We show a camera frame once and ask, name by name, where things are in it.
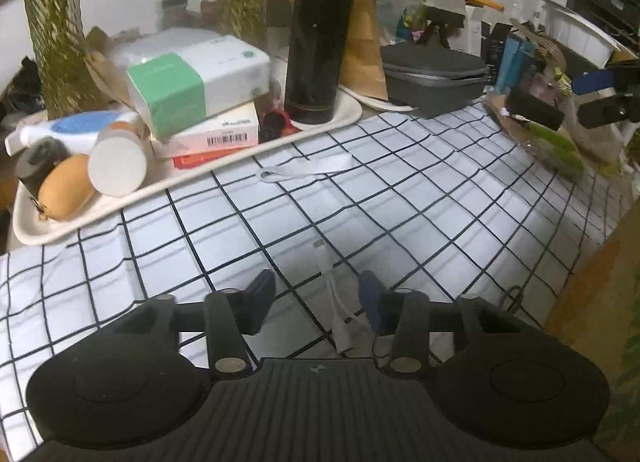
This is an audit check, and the left glass vase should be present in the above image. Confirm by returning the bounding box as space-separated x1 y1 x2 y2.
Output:
24 0 106 119

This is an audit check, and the green wipes pack on plate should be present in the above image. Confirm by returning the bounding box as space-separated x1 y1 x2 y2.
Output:
525 122 585 177

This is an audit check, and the white adapter cable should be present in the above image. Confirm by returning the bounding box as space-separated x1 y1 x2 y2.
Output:
311 239 374 355

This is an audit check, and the checkered tablecloth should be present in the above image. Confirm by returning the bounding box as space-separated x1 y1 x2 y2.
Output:
1 104 630 460

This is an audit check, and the grey zip case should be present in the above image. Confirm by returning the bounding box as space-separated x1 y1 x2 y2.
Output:
381 42 489 118

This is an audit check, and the green white tissue box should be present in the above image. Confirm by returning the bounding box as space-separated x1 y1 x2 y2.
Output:
126 36 270 141

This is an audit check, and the pink white flat box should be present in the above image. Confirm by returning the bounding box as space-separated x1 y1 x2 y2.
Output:
150 103 259 159

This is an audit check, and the black foam sponge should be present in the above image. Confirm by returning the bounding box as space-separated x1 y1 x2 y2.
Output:
506 86 564 131

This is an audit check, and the white fabric strap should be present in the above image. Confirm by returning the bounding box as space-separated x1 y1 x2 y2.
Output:
257 153 357 184

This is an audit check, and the black tape roll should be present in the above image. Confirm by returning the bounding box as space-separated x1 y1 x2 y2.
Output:
14 137 68 199

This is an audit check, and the beige egg-shaped sponge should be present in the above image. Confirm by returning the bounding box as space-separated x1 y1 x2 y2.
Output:
37 155 96 221

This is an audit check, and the white round jar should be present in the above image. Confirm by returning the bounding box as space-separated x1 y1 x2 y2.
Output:
88 127 148 198

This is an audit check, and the cardboard box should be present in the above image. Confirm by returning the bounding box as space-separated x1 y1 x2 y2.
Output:
544 205 640 461

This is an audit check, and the white serving tray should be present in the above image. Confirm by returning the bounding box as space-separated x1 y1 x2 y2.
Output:
12 86 364 247

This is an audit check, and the black thermos bottle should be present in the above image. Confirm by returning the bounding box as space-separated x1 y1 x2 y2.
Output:
284 0 354 124

